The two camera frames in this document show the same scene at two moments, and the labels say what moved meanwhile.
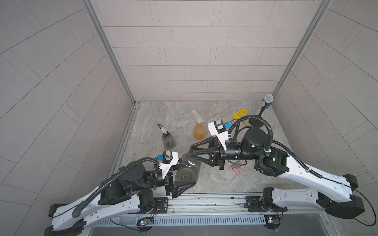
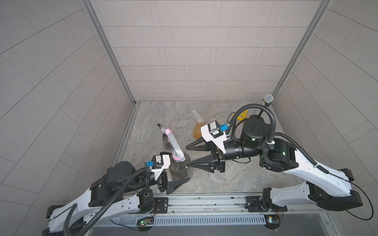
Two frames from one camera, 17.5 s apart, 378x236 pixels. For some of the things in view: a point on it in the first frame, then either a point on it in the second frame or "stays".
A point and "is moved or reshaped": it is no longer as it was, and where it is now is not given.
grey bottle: x=169 y=142 stays
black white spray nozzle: x=165 y=132 stays
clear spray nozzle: x=197 y=116 stays
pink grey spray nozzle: x=235 y=166 -> x=178 y=155
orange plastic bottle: x=199 y=131 stays
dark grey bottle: x=189 y=167 is moved or reshaped
